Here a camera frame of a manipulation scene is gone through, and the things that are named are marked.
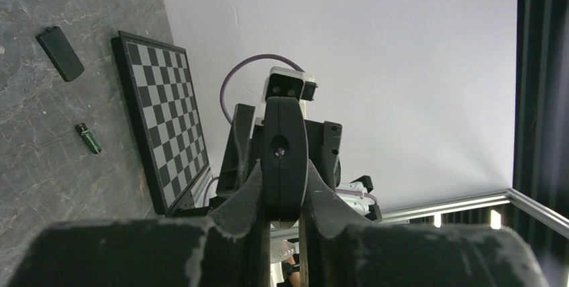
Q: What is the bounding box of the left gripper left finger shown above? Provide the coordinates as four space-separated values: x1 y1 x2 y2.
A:
9 166 270 286

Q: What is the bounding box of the checkerboard calibration board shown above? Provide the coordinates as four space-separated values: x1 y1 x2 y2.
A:
111 31 211 217

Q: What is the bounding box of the right aluminium corner post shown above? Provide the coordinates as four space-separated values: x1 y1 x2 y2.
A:
271 188 569 241

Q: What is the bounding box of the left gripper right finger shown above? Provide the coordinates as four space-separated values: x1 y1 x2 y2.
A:
299 165 548 286

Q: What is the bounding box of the black remote control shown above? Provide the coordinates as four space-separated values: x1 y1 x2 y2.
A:
260 97 309 229

